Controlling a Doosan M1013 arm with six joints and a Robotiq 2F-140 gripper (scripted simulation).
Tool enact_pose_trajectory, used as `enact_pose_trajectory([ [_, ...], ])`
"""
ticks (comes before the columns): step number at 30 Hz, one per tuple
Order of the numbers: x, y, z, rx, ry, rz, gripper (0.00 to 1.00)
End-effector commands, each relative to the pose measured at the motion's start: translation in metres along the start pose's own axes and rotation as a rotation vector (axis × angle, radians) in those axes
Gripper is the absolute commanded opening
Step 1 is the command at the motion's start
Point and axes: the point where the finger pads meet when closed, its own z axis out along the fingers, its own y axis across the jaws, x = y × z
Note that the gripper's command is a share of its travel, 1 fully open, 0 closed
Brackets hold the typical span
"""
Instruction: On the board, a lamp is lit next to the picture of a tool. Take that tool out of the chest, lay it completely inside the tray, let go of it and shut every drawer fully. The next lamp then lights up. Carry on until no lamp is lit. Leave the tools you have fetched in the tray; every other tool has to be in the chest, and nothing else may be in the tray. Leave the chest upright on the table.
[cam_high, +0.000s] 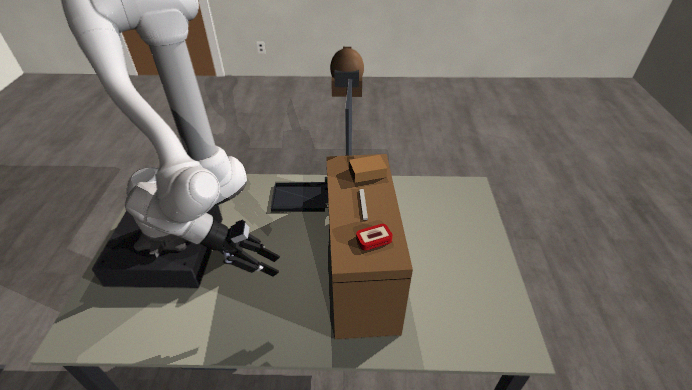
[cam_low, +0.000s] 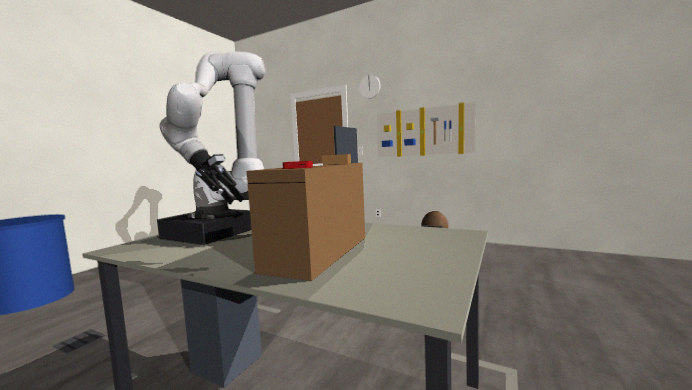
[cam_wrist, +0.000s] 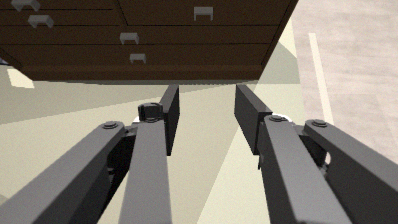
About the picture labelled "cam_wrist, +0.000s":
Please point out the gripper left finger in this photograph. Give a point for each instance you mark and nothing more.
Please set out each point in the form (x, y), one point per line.
(78, 186)

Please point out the brown wooden tool chest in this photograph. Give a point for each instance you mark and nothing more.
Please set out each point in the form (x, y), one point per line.
(158, 39)

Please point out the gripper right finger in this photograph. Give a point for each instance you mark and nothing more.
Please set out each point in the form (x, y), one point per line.
(363, 181)

